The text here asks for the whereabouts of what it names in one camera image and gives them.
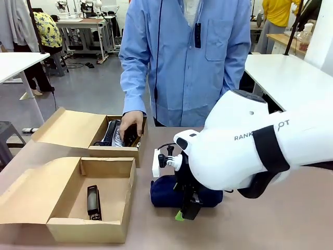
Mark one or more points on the black stapler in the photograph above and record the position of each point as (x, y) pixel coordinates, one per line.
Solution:
(93, 201)

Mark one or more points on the person in blue shirt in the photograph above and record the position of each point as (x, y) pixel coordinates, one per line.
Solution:
(187, 78)

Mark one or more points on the wooden side table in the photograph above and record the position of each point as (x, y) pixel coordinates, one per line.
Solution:
(283, 41)

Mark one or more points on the person's left forearm blue sleeve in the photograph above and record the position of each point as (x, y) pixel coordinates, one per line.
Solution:
(234, 75)

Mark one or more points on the person's right forearm blue sleeve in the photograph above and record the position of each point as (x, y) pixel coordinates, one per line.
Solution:
(134, 91)

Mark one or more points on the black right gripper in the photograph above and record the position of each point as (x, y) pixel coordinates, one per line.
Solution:
(186, 179)

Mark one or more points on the grey pencil case white print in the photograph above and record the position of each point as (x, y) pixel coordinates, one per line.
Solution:
(114, 135)

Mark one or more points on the person's right hand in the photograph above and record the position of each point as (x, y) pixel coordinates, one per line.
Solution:
(130, 120)

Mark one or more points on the white power strip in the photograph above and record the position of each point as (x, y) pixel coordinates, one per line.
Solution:
(29, 130)

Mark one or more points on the white table with round leg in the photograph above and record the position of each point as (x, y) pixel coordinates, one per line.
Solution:
(15, 63)

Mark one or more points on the black clip-on badge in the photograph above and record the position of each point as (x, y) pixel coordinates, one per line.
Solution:
(198, 35)

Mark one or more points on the person in plain yellow shirt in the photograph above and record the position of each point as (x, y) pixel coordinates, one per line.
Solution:
(275, 13)

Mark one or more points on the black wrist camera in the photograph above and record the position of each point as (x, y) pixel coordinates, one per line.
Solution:
(162, 160)

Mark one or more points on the white camera bracket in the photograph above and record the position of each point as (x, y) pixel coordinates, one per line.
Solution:
(156, 166)

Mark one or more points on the grey workbench with wooden top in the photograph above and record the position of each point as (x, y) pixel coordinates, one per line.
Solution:
(83, 23)

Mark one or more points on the grey plastic stool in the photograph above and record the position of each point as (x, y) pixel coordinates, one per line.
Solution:
(7, 135)

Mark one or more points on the person in yellow floral shirt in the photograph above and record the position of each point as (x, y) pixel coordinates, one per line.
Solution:
(48, 31)

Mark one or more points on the white table with square legs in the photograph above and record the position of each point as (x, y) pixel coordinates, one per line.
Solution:
(286, 75)

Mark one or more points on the grey metal stool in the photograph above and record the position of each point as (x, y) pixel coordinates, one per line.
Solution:
(56, 62)

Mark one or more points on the cardboard box with lid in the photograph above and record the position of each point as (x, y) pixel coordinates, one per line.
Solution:
(67, 127)
(33, 192)

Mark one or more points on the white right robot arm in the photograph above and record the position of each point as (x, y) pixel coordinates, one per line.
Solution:
(234, 156)

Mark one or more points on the black tripod pole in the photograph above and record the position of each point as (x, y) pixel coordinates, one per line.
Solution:
(292, 28)
(35, 26)

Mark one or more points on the clear plastic bottle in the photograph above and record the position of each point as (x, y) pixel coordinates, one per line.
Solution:
(305, 36)

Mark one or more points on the navy pencil case white print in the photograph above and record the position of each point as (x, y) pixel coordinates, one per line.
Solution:
(164, 192)

